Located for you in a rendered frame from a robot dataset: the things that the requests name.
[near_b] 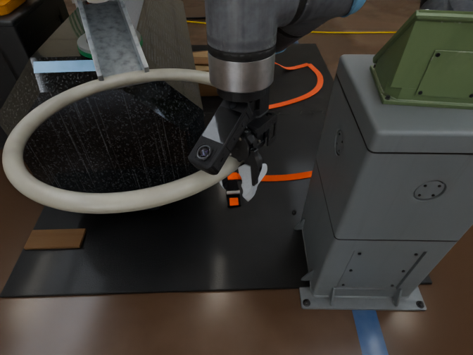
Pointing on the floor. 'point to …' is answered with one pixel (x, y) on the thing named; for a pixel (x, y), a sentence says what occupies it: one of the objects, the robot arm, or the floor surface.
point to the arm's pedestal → (383, 196)
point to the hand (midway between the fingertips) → (234, 191)
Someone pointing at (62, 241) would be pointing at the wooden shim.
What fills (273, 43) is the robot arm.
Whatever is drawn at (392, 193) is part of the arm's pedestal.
